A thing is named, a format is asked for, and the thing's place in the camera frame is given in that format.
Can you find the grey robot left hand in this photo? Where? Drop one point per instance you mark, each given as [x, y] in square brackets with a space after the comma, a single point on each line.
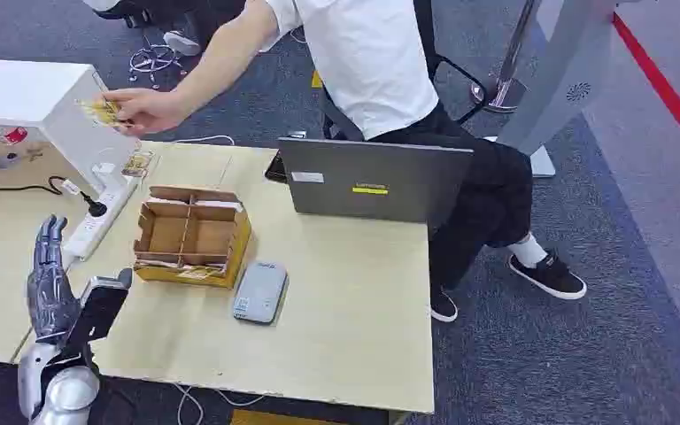
[51, 293]

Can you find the person's right hand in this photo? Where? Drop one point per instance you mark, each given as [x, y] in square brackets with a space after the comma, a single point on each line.
[149, 111]

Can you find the yellow printed cards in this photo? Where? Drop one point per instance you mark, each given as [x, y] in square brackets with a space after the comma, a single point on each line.
[102, 111]
[181, 267]

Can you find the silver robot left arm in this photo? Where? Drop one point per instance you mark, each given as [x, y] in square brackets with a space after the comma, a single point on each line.
[61, 390]

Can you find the metal chair base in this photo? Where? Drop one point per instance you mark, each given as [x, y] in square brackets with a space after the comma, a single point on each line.
[153, 60]

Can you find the yellow card on desk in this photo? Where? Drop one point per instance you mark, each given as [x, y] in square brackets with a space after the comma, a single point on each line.
[137, 164]

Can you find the white power strip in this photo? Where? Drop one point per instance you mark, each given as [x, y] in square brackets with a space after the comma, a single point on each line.
[96, 226]

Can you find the person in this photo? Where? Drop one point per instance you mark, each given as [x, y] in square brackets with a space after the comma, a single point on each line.
[176, 23]
[375, 64]

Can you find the white desk shelf box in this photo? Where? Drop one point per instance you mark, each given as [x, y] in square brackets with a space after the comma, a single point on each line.
[35, 94]

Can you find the white cards stack in box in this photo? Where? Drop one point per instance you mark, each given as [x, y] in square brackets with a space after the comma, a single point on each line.
[218, 205]

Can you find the yellow printed cards in box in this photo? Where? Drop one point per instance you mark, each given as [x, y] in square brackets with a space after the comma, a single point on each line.
[181, 267]

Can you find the red and clear small item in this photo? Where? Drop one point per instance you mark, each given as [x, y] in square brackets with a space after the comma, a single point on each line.
[15, 135]

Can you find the black phone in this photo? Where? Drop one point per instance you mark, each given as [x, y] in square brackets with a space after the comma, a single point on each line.
[275, 169]

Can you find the small grey round item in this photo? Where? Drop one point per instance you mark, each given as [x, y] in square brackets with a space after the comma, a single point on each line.
[8, 160]

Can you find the wooden card box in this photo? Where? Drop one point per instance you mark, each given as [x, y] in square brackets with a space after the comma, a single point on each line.
[190, 275]

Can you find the grey flat card reader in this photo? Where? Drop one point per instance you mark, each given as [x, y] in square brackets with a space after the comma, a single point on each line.
[261, 292]

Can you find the grey laptop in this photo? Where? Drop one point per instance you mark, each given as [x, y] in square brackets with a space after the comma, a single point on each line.
[375, 182]

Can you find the yellow box under desk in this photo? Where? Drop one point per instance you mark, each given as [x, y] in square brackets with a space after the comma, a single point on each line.
[281, 419]

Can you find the black office chair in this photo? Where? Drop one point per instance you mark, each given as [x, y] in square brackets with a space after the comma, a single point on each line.
[457, 76]

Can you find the grey standing panel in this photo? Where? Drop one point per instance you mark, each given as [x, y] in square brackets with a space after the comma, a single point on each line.
[563, 76]

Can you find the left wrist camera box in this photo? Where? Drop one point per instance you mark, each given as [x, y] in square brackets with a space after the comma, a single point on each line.
[98, 311]

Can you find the metal stanchion post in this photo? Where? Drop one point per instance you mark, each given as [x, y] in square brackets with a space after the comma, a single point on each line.
[507, 88]

